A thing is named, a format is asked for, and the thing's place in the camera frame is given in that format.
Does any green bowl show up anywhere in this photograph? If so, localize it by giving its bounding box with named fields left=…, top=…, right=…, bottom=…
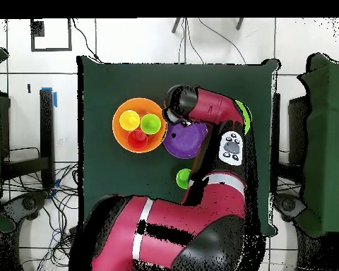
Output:
left=234, top=100, right=253, bottom=136

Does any large yellow-orange bowl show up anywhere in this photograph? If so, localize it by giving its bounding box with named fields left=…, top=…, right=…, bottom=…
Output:
left=112, top=97, right=168, bottom=154

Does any black stand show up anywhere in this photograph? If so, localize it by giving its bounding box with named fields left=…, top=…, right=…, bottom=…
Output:
left=0, top=88, right=56, bottom=188

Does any dark office chair base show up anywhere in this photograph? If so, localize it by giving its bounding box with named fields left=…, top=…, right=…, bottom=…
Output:
left=1, top=191, right=49, bottom=229

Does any yellow-orange stepped cup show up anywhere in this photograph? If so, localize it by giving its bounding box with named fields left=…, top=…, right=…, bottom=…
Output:
left=119, top=109, right=141, bottom=131

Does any purple bowl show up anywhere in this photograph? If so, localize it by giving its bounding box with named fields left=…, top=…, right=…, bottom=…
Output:
left=162, top=121, right=209, bottom=159

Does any black box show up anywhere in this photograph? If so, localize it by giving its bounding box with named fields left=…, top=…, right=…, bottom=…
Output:
left=287, top=95, right=310, bottom=166

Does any green stepped cup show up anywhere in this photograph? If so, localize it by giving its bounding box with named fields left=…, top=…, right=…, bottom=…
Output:
left=176, top=168, right=193, bottom=191

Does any orange-red cup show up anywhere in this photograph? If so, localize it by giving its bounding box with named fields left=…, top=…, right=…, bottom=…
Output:
left=126, top=129, right=148, bottom=151

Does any dark green tablecloth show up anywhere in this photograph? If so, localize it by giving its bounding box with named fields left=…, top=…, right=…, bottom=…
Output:
left=77, top=55, right=280, bottom=236

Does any light green tapered cup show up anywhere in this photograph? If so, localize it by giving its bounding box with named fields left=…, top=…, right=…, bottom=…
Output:
left=140, top=113, right=162, bottom=136

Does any blue tape strip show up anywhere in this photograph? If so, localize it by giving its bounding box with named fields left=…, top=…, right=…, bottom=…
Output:
left=40, top=86, right=58, bottom=108

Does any grey office chair base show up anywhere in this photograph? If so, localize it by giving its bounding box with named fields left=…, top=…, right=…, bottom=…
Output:
left=273, top=193, right=307, bottom=222

